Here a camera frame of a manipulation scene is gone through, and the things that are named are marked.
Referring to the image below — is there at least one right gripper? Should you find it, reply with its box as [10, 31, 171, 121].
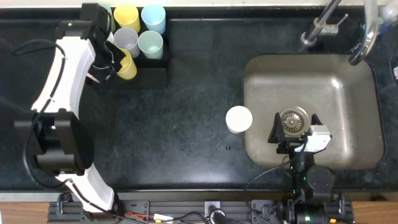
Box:
[267, 111, 323, 156]

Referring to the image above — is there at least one yellow cup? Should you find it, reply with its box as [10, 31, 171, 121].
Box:
[113, 4, 141, 34]
[116, 48, 138, 80]

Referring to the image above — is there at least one steel sink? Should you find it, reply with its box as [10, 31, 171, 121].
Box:
[243, 54, 386, 170]

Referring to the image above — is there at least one steel tap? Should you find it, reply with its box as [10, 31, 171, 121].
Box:
[300, 0, 382, 66]

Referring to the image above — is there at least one black tray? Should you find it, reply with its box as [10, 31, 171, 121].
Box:
[99, 6, 170, 90]

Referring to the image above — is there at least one blue cup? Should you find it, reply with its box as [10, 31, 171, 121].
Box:
[141, 4, 167, 35]

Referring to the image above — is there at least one grey cup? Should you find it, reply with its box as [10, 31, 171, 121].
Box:
[113, 27, 141, 59]

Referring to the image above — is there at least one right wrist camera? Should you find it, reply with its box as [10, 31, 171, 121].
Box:
[294, 124, 332, 154]

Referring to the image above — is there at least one black cable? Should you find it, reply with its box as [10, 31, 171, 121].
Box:
[11, 38, 75, 190]
[243, 133, 308, 224]

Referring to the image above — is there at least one mounting rail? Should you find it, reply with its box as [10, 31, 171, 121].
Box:
[48, 192, 355, 224]

